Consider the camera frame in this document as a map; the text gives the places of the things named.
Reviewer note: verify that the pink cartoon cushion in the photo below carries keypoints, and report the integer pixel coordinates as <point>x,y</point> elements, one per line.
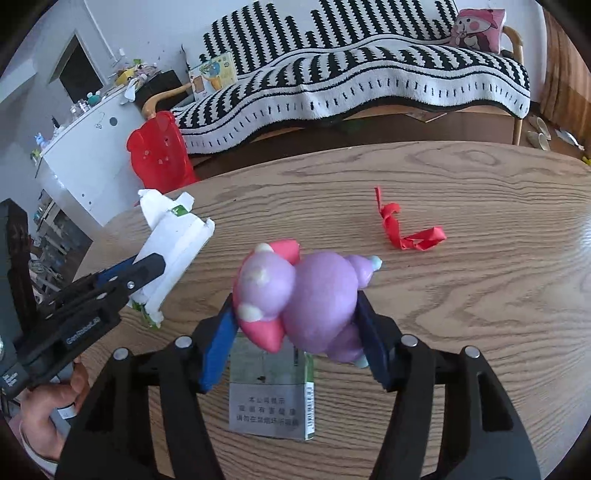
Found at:
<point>478,30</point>

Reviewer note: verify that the beige slipper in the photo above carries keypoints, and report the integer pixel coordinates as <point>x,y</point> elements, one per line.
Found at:
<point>538,141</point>
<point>541,125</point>

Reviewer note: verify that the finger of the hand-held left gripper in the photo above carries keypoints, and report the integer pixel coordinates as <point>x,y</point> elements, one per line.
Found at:
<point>143,274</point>
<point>115,272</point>

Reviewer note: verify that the cardboard piece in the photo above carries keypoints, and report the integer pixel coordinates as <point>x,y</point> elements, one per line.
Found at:
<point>427,115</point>

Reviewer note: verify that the purple pink toy figure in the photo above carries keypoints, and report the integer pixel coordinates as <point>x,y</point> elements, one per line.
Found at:
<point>318,300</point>

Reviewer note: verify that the black white striped blanket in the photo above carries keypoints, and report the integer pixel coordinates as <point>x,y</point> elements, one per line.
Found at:
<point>351,78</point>

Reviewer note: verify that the red plastic stool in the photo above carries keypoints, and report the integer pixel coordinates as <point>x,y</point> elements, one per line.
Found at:
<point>159,157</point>

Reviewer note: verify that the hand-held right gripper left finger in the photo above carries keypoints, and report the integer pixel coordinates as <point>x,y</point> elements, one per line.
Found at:
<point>217,346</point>

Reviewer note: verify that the person's left hand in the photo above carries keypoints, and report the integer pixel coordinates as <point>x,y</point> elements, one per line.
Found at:
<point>41,415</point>

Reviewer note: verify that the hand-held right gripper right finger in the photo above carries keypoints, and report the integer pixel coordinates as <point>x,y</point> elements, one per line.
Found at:
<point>371,341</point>

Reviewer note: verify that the white green carton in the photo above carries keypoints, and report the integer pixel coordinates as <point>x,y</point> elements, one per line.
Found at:
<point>173,244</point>

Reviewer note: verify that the grey green cigarette box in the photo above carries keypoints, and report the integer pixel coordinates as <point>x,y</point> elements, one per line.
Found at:
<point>272,406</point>

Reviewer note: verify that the brown curtain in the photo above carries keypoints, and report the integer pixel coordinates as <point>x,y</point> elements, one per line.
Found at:
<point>565,78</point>

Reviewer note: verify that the picture book on sofa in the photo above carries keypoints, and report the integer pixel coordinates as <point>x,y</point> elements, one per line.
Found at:
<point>214,76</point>

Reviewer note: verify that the white cabinet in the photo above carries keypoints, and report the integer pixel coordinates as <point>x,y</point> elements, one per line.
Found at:
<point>87,152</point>

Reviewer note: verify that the person's left forearm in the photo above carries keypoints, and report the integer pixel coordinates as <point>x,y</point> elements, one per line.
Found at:
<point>32,454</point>

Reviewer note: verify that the storage shelf rack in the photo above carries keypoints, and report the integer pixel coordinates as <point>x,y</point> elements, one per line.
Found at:
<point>55,244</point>

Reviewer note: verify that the clutter pile on cabinet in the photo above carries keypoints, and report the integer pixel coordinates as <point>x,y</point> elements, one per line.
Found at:
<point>134,74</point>

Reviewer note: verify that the red ribbon scrap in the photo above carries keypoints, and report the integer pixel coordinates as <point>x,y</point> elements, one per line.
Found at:
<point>397,230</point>

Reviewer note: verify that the wooden sofa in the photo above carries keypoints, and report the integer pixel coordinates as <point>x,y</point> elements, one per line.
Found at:
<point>516,69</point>

